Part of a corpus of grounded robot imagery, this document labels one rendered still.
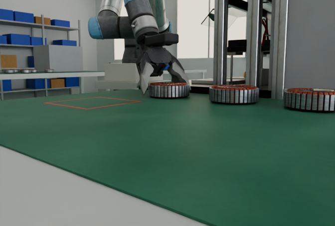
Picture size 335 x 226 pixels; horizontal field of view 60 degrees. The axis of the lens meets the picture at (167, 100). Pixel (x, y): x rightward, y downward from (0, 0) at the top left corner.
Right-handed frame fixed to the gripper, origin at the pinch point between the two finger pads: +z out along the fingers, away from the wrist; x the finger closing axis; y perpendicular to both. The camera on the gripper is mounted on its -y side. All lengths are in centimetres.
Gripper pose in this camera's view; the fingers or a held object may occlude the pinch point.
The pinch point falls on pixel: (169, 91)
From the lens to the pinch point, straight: 78.3
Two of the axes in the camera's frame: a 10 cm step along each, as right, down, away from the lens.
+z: 2.9, 9.0, -3.2
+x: -8.4, 0.8, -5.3
